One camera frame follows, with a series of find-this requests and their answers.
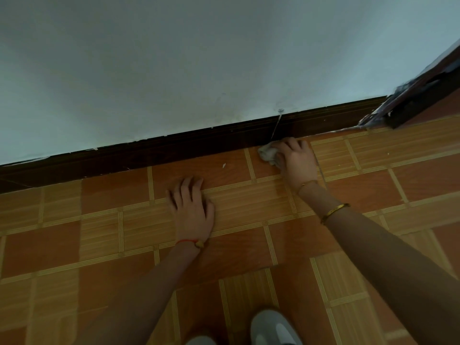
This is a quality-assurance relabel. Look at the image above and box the person's right hand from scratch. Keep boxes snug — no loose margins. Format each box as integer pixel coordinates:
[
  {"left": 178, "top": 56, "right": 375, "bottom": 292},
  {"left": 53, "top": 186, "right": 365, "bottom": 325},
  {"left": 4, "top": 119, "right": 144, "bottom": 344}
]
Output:
[{"left": 270, "top": 137, "right": 320, "bottom": 193}]

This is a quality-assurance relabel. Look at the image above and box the dark brown wooden baseboard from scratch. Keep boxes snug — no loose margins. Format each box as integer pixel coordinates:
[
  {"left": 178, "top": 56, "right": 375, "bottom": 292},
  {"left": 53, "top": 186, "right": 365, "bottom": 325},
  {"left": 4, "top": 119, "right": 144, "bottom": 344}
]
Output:
[{"left": 0, "top": 96, "right": 389, "bottom": 195}]

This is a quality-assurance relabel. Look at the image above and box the red string bracelet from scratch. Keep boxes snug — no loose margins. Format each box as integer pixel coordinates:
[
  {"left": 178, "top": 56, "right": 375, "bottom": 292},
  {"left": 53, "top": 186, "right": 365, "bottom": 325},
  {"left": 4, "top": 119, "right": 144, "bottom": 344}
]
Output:
[{"left": 175, "top": 238, "right": 205, "bottom": 250}]

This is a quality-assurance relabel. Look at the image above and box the grey white shoe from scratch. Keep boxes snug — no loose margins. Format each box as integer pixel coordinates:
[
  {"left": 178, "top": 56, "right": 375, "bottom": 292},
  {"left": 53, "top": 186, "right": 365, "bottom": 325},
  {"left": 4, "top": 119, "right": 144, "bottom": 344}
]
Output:
[
  {"left": 250, "top": 309, "right": 305, "bottom": 345},
  {"left": 185, "top": 335, "right": 218, "bottom": 345}
]

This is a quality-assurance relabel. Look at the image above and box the dark wooden door frame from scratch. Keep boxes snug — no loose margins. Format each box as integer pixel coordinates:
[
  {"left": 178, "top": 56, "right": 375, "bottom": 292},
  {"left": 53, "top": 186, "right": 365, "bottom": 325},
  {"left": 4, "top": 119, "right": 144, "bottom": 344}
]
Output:
[{"left": 356, "top": 43, "right": 460, "bottom": 130}]

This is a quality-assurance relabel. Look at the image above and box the person's left hand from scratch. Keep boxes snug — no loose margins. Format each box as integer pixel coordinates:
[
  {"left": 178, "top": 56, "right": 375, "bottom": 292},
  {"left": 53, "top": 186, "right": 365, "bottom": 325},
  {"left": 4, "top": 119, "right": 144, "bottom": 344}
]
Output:
[{"left": 167, "top": 177, "right": 215, "bottom": 245}]

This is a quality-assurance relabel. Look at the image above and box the white cleaning cloth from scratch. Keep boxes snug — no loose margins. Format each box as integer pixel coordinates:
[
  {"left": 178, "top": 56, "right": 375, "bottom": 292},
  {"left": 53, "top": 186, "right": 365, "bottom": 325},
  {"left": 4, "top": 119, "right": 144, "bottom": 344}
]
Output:
[{"left": 258, "top": 141, "right": 285, "bottom": 168}]

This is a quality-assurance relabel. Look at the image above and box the gold bangle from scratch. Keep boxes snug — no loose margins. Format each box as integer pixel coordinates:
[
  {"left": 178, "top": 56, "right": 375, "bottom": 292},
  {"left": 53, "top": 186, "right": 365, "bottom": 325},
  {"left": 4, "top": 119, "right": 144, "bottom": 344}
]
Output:
[{"left": 319, "top": 203, "right": 351, "bottom": 225}]

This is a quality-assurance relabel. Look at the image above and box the person's right forearm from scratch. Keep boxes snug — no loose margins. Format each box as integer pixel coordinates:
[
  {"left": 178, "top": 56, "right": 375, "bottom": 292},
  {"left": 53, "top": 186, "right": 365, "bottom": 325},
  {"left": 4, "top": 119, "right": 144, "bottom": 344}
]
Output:
[{"left": 297, "top": 182, "right": 460, "bottom": 345}]

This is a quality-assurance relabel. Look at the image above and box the person's left forearm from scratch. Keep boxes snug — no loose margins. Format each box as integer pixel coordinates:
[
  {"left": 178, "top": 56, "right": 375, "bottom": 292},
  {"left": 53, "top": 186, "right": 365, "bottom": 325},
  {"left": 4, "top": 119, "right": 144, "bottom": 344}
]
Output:
[{"left": 74, "top": 242, "right": 202, "bottom": 345}]

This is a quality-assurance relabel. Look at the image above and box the thin gold chain bracelet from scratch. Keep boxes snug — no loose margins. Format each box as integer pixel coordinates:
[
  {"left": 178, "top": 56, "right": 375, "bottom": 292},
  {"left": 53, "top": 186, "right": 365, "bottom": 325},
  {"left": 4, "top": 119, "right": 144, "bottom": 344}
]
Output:
[{"left": 296, "top": 180, "right": 319, "bottom": 194}]

